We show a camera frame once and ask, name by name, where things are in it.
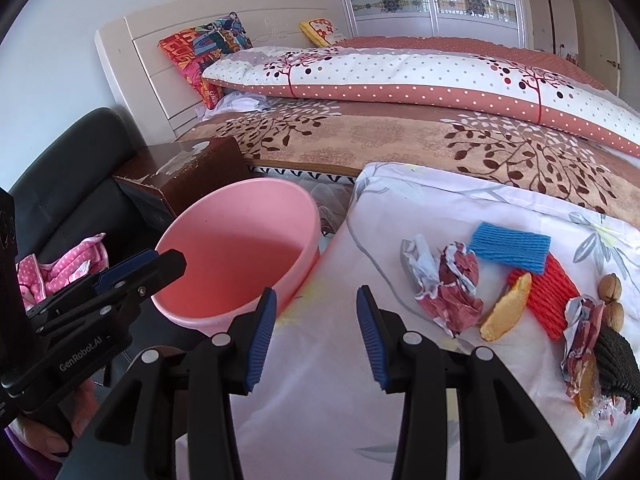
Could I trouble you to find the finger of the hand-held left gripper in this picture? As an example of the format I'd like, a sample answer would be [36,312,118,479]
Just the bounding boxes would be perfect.
[30,249,188,341]
[22,250,161,321]

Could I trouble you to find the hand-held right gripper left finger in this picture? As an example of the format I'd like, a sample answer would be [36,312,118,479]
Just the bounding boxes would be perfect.
[57,287,278,480]

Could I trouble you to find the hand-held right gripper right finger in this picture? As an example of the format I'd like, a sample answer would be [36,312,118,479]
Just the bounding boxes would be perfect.
[356,286,581,480]

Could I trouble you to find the pink plastic bucket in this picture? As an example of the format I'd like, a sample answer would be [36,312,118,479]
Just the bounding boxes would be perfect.
[151,177,321,336]

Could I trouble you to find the dark red wrapper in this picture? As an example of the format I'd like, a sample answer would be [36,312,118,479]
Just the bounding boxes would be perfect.
[415,242,485,337]

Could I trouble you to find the blue foam net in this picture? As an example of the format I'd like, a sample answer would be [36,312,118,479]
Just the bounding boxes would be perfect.
[467,222,551,276]

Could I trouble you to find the red silver wrapper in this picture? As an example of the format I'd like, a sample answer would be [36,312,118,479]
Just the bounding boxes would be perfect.
[562,296,631,423]

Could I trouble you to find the small orange fruit peel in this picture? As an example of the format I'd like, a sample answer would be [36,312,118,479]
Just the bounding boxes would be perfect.
[572,352,601,418]

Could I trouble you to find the black ribbed block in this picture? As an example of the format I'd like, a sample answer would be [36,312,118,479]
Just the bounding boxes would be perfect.
[592,324,640,408]

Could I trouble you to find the person's left hand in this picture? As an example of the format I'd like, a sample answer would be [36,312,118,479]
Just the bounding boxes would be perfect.
[2,385,103,461]

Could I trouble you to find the pink dotted cloth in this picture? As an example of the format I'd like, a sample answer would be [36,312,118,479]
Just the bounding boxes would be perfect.
[16,232,108,311]

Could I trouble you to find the dark wooden nightstand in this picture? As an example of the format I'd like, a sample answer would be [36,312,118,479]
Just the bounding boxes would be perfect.
[112,136,251,233]

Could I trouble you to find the black leather chair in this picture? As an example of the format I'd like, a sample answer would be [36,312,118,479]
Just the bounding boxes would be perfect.
[9,107,173,281]

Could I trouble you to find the white floral cloth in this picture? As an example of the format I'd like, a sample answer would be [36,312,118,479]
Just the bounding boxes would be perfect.
[215,161,640,480]

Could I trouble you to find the mattress with patterned edge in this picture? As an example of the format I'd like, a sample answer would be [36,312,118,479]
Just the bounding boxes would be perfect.
[244,160,361,236]

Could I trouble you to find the white crumpled cloth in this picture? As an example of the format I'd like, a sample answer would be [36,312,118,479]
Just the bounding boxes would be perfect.
[200,91,268,121]

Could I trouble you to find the red ribbed block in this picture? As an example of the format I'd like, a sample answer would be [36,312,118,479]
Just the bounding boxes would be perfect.
[507,254,582,342]

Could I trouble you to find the cream wooden headboard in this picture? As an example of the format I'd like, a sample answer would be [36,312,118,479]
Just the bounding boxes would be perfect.
[95,7,346,143]

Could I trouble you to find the brown leaf print blanket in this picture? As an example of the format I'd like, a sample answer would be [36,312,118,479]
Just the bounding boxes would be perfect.
[180,97,640,231]

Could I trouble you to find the colourful patterned pillow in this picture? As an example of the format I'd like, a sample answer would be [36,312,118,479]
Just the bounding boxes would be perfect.
[159,12,253,110]

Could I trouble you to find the walnut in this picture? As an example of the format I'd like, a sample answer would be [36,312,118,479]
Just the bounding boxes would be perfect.
[602,302,626,333]
[599,273,623,305]

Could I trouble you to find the white and pink dotted quilt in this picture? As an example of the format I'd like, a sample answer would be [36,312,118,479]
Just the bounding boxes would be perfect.
[202,36,640,158]

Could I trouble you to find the yellow patterned pillow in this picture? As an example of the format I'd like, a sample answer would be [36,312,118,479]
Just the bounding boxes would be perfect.
[300,17,347,47]

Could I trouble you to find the beige wooden door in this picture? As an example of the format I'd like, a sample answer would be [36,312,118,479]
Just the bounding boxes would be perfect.
[520,0,626,96]

